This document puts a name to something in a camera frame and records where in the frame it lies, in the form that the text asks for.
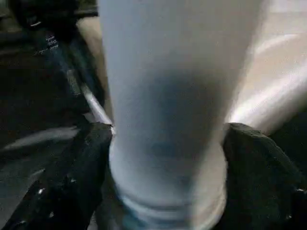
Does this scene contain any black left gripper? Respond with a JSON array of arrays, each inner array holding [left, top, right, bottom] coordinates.
[[13, 0, 107, 113]]

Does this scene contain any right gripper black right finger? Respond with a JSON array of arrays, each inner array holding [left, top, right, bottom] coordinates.
[[223, 122, 307, 230]]

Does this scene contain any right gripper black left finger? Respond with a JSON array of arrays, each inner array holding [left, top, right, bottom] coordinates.
[[4, 122, 114, 230]]

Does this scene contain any white plastic table leg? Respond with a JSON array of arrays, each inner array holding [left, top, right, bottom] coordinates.
[[97, 0, 266, 230]]

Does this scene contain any white plastic stool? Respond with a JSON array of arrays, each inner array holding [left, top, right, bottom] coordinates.
[[76, 0, 307, 137]]

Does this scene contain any black glossy mat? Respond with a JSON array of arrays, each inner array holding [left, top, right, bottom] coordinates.
[[0, 0, 307, 230]]

